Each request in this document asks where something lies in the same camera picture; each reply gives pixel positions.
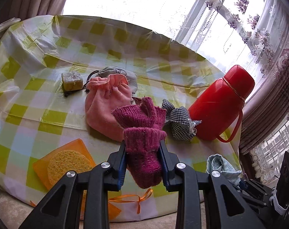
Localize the orange mesh bag with sponge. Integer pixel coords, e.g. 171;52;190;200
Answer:
29;137;153;221

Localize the floral lace curtain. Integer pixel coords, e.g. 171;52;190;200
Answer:
162;0;289;82

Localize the red thermos bottle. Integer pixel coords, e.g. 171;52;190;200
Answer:
188;65;255;143

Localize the light blue cloth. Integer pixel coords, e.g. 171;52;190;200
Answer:
206;154;242;187

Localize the brown drape curtain right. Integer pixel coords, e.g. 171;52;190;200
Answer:
238;52;289;158

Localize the grey drawstring pouch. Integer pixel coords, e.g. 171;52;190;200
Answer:
86;66;138;95

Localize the magenta knitted sock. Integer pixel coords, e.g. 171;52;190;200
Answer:
112;97;167;189

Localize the pink terry cloth pouch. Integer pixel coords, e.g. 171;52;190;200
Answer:
85;74;132;142

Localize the yellow worn sponge block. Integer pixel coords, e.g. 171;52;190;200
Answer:
62;71;83;92

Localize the cream wooden cabinet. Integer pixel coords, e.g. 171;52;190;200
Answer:
0;18;21;39

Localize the black white gingham pouch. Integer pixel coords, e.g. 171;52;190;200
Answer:
162;99;202;141

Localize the checkered plastic tablecloth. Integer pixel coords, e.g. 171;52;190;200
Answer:
0;15;242;222

